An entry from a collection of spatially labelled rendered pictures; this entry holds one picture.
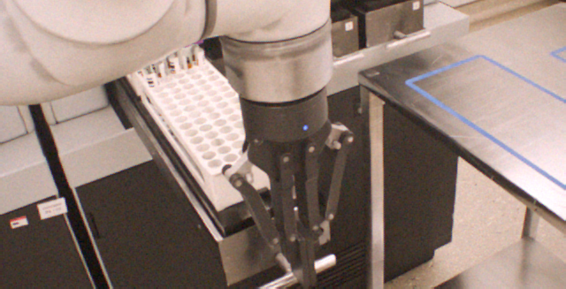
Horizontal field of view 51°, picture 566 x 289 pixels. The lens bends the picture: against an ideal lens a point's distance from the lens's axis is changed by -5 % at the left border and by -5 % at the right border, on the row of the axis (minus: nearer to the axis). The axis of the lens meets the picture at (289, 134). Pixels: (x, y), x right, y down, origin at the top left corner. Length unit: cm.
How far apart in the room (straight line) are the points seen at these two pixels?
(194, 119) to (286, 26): 33
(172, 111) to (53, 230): 39
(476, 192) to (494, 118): 119
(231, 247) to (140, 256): 52
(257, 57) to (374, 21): 71
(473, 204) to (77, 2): 171
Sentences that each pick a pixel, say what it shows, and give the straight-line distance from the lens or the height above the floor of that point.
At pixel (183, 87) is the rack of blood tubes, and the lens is 85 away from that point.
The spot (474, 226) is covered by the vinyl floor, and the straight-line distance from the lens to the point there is 188.
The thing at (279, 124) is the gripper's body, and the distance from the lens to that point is 51.
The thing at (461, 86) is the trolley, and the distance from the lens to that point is 89.
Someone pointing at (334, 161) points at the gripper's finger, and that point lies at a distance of 59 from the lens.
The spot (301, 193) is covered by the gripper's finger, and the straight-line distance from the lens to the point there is 60.
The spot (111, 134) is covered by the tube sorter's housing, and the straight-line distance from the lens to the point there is 104.
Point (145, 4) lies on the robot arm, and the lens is 35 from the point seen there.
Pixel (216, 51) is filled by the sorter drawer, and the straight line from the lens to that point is 104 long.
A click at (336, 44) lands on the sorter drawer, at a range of 114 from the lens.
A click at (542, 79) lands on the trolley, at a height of 82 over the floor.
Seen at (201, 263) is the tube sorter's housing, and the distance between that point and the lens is 125.
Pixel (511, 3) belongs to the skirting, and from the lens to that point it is 331.
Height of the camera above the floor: 126
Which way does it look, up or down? 33 degrees down
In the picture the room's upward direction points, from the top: 6 degrees counter-clockwise
